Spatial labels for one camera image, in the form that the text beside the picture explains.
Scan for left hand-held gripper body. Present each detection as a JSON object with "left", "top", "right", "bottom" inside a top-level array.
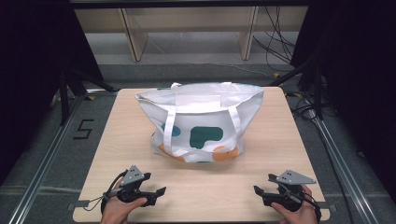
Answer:
[{"left": 116, "top": 164, "right": 152, "bottom": 204}]

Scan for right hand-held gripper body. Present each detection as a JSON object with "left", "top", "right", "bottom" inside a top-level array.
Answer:
[{"left": 267, "top": 169, "right": 318, "bottom": 213}]

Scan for white spotted tote bag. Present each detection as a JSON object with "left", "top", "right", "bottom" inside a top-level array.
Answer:
[{"left": 134, "top": 81, "right": 265, "bottom": 163}]

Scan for person's right hand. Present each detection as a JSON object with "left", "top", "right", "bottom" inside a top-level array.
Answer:
[{"left": 270, "top": 184, "right": 319, "bottom": 224}]

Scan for person's left hand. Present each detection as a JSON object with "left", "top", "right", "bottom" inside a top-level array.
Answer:
[{"left": 99, "top": 178, "right": 149, "bottom": 224}]

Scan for black metal stand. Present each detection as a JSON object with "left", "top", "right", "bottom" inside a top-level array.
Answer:
[
  {"left": 57, "top": 67, "right": 117, "bottom": 127},
  {"left": 266, "top": 57, "right": 325, "bottom": 121}
]

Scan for black curtain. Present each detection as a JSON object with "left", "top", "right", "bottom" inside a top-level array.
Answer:
[
  {"left": 0, "top": 0, "right": 105, "bottom": 187},
  {"left": 290, "top": 0, "right": 396, "bottom": 203}
]

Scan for light wooden shelf unit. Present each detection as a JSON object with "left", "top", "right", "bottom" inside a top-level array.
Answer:
[{"left": 74, "top": 5, "right": 310, "bottom": 63}]

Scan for right hand-held gripper cable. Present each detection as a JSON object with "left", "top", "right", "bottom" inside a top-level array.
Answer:
[{"left": 285, "top": 184, "right": 322, "bottom": 222}]

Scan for hand-held gripper cable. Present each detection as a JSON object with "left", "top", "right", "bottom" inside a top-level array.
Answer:
[
  {"left": 285, "top": 184, "right": 322, "bottom": 222},
  {"left": 82, "top": 169, "right": 129, "bottom": 213}
]

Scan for left hand-held gripper cable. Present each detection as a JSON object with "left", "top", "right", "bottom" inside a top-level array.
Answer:
[{"left": 82, "top": 169, "right": 129, "bottom": 213}]

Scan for aluminium floor rail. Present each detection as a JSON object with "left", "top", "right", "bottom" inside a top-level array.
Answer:
[
  {"left": 7, "top": 89, "right": 121, "bottom": 224},
  {"left": 305, "top": 109, "right": 380, "bottom": 224}
]

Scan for black floor cables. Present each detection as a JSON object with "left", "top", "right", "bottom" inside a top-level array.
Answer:
[{"left": 290, "top": 91, "right": 319, "bottom": 121}]

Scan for thin white floor cable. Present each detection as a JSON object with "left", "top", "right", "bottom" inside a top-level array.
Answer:
[{"left": 182, "top": 59, "right": 276, "bottom": 79}]

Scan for bundle of black cables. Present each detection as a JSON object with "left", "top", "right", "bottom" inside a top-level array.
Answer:
[{"left": 252, "top": 5, "right": 297, "bottom": 73}]

